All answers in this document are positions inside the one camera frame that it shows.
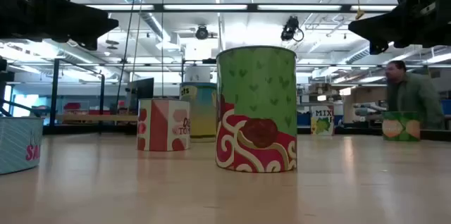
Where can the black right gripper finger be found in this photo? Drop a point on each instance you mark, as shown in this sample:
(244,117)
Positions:
(375,48)
(384,26)

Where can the green peaches can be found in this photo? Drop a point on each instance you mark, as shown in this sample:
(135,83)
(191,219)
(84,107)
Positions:
(401,127)

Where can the white mix box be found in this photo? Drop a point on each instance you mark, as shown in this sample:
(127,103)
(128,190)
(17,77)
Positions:
(322,122)

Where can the red white diced tomatoes can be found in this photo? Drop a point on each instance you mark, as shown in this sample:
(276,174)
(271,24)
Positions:
(158,125)

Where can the green red spaghetti can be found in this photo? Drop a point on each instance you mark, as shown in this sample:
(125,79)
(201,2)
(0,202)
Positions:
(257,93)

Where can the teal striped salmon can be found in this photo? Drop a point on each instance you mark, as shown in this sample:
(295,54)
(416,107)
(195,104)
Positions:
(17,146)

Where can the blue yellow carrots can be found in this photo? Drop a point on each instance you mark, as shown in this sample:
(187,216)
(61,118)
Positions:
(201,111)

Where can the wooden shelf board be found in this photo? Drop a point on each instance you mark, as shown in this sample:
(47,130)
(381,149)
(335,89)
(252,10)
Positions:
(88,118)

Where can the person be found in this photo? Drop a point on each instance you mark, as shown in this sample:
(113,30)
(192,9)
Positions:
(412,93)

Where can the black tubular railing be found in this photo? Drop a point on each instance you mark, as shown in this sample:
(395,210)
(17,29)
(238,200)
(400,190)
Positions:
(53,93)

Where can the grey pipe bundle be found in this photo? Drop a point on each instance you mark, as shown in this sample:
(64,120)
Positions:
(366,111)

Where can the red storage box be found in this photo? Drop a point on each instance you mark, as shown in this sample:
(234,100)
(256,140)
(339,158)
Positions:
(72,107)

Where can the black computer monitor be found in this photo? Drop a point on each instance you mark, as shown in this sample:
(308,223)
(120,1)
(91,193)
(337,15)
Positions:
(142,90)

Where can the black framed light bar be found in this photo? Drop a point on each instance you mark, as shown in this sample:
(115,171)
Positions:
(158,7)

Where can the black ceiling-mounted device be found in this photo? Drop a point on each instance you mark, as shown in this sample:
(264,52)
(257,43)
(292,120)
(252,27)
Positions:
(289,28)

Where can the blue storage bin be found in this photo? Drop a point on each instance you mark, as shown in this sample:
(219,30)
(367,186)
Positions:
(446,107)

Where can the black curved tube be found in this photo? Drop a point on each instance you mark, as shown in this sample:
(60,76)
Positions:
(15,106)

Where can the white cylindrical container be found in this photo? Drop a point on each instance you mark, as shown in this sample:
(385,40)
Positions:
(197,74)

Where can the silver ventilation duct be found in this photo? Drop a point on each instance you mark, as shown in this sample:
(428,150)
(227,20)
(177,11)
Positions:
(357,56)

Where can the black aluminium table frame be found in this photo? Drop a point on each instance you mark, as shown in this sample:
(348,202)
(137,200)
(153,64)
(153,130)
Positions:
(352,130)

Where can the round black ceiling camera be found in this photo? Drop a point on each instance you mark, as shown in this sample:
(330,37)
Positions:
(202,32)

